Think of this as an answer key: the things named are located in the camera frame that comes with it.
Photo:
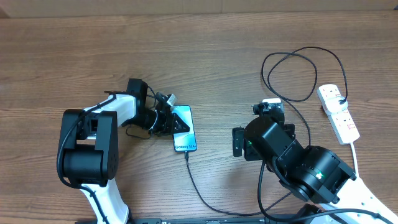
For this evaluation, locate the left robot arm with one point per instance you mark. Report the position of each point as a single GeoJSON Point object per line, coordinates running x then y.
{"type": "Point", "coordinates": [88, 149]}

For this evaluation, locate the blue Galaxy smartphone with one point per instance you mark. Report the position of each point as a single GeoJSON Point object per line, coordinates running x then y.
{"type": "Point", "coordinates": [184, 133]}

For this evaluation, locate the cardboard backdrop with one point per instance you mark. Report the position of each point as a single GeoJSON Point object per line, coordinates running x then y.
{"type": "Point", "coordinates": [82, 8]}

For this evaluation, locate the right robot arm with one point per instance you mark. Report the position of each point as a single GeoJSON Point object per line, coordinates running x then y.
{"type": "Point", "coordinates": [314, 174]}

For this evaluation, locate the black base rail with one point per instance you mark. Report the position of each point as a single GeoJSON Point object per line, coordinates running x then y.
{"type": "Point", "coordinates": [234, 220]}

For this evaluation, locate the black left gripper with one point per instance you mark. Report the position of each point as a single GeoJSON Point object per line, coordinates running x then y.
{"type": "Point", "coordinates": [166, 126]}

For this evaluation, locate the white power strip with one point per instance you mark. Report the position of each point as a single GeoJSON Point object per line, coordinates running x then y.
{"type": "Point", "coordinates": [342, 122]}

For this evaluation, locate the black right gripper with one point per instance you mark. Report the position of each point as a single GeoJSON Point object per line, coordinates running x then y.
{"type": "Point", "coordinates": [237, 143]}

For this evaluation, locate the white charger adapter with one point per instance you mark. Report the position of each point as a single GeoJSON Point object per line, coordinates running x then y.
{"type": "Point", "coordinates": [335, 105]}

